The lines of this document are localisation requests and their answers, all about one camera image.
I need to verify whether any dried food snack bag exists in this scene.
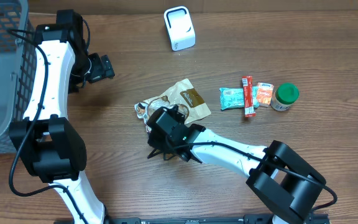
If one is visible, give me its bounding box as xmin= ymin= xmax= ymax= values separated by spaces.
xmin=134 ymin=78 xmax=211 ymax=124

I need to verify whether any teal wet wipes pack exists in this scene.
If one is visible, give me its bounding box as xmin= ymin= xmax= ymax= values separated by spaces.
xmin=219 ymin=88 xmax=245 ymax=111

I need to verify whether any red snack stick packet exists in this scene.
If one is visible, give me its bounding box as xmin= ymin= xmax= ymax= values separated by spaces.
xmin=242 ymin=76 xmax=256 ymax=118

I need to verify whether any orange tissue packet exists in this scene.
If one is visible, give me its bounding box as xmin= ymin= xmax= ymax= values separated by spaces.
xmin=256 ymin=82 xmax=274 ymax=107

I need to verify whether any green lid glass jar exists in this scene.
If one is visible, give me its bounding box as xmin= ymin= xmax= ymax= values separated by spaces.
xmin=270 ymin=83 xmax=300 ymax=111

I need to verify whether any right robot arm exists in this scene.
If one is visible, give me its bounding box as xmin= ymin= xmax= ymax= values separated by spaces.
xmin=147 ymin=106 xmax=326 ymax=223

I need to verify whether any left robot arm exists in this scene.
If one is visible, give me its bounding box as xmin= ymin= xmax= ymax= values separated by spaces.
xmin=8 ymin=9 xmax=114 ymax=223

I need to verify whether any white barcode scanner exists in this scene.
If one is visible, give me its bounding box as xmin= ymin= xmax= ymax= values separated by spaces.
xmin=163 ymin=6 xmax=196 ymax=52

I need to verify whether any grey plastic mesh basket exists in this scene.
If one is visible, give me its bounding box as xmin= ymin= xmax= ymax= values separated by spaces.
xmin=0 ymin=0 xmax=37 ymax=154

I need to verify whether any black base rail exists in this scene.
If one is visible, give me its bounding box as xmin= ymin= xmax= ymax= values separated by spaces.
xmin=110 ymin=213 xmax=331 ymax=224

